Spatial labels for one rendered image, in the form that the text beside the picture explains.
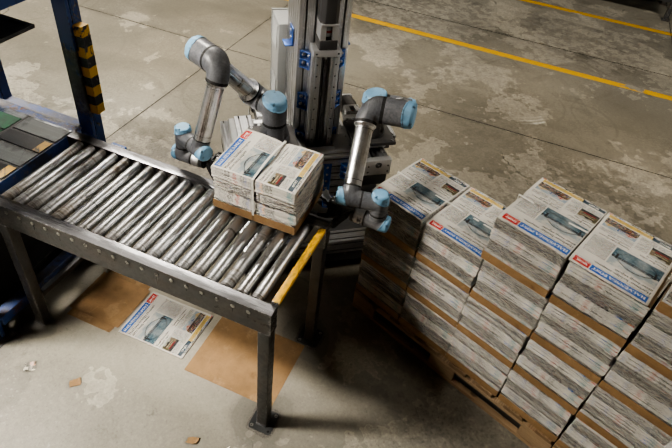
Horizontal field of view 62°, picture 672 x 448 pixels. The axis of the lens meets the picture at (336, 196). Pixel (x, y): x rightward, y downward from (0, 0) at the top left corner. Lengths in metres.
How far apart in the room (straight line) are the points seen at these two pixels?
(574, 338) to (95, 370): 2.10
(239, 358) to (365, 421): 0.67
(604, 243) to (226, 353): 1.78
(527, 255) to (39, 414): 2.16
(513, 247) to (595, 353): 0.48
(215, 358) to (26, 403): 0.83
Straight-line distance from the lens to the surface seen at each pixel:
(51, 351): 3.10
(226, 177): 2.28
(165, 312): 3.10
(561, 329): 2.36
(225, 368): 2.88
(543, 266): 2.23
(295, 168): 2.27
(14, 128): 3.09
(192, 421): 2.76
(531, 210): 2.29
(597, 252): 2.22
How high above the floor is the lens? 2.43
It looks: 40 degrees down
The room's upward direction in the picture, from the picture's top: 7 degrees clockwise
